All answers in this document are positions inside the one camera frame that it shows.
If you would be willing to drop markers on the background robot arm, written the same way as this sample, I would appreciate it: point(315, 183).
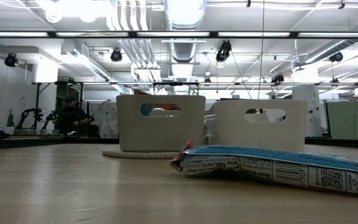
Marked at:
point(50, 118)
point(26, 115)

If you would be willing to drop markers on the pale grey plastic bin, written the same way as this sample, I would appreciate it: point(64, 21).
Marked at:
point(129, 130)

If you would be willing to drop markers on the white patterned draped cloth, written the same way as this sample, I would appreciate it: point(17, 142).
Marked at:
point(104, 118)

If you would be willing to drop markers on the white ceiling pipe bundle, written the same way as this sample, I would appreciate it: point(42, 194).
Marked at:
point(135, 49)

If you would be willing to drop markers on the black ceiling spotlight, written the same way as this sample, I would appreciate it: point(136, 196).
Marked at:
point(11, 60)
point(224, 49)
point(336, 57)
point(116, 56)
point(277, 79)

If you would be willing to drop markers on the person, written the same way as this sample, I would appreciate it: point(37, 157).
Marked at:
point(73, 118)

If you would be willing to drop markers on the white plastic bin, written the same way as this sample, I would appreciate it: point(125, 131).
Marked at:
point(294, 127)

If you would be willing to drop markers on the office partition panel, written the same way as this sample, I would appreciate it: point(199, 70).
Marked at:
point(353, 118)

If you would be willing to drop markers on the white rectangular air duct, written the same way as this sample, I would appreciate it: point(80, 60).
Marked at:
point(89, 67)

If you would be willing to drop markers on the black rail with light strips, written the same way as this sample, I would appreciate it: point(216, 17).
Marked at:
point(89, 33)

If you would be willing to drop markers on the black aluminium table frame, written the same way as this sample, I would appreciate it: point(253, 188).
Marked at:
point(26, 143)

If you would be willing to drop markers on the grey ceiling duct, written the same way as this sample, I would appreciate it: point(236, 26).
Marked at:
point(337, 46)

